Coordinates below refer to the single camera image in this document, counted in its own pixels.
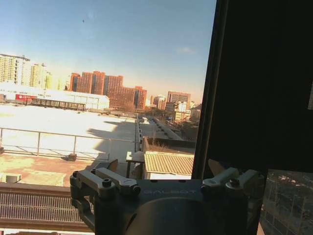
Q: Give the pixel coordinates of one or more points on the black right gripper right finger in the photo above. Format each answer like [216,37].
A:
[230,180]

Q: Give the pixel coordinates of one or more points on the small shed with corrugated roof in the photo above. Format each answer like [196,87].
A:
[167,164]

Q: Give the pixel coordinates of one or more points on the dark window frame post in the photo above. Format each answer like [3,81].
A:
[207,98]

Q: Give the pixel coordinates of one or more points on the metal rooftop railing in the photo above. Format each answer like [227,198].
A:
[73,144]

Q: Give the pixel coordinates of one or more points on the long white warehouse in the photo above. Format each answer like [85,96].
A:
[61,96]

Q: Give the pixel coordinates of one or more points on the brown window ledge grille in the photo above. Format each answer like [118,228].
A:
[36,205]

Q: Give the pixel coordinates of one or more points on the dark curtain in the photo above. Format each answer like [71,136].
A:
[264,85]

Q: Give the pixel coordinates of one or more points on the brown office tower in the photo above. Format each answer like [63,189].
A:
[178,98]

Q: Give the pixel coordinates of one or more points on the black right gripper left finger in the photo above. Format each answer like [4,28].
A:
[111,180]

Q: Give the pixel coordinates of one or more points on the pale yellow apartment towers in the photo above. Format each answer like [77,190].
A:
[22,72]

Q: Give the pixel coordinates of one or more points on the red brick building block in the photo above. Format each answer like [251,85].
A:
[107,89]

